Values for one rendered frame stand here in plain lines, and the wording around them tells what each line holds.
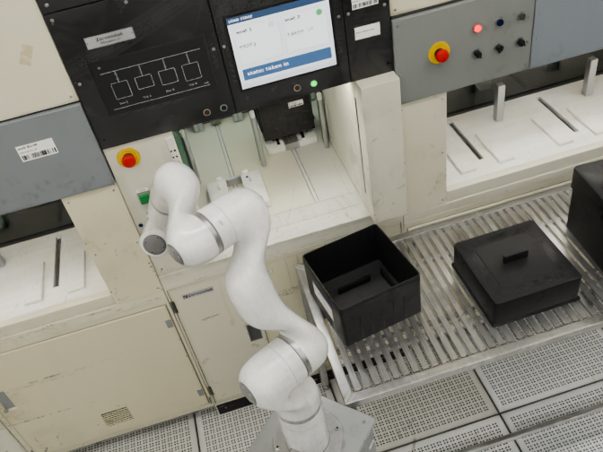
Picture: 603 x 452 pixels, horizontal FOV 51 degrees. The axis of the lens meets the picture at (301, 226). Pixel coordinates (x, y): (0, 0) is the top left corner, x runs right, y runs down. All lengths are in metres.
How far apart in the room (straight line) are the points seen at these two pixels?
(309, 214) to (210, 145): 0.67
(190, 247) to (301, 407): 0.52
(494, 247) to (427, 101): 0.51
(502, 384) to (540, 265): 0.88
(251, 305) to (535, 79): 1.81
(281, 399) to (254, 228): 0.41
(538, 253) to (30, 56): 1.56
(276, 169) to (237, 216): 1.23
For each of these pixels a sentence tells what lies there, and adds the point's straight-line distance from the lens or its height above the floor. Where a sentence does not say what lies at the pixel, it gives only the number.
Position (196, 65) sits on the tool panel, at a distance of 1.79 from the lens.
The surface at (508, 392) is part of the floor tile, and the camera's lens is 2.82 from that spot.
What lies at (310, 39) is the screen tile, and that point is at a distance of 1.83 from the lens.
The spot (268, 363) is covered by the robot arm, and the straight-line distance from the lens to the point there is 1.47.
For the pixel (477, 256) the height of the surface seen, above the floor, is 0.86.
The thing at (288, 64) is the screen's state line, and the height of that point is 1.51.
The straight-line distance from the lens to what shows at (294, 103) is 2.51.
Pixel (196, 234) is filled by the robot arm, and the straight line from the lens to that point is 1.28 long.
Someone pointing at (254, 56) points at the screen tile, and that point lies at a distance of 1.81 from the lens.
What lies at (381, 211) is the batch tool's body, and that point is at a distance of 2.18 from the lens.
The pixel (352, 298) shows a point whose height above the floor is 0.77.
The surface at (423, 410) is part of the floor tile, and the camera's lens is 2.75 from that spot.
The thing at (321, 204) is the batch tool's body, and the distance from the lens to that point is 2.31.
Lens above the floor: 2.35
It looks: 41 degrees down
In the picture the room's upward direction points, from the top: 12 degrees counter-clockwise
